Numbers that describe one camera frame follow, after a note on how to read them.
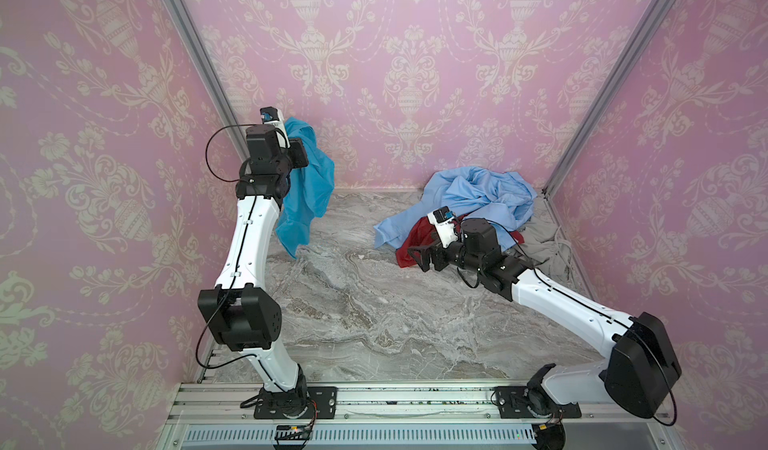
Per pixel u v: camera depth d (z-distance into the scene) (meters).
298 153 0.70
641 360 0.41
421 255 0.70
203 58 0.82
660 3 0.72
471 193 1.05
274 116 0.65
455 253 0.68
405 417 0.73
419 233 1.02
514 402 0.73
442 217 0.67
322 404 0.75
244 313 0.45
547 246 0.97
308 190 0.82
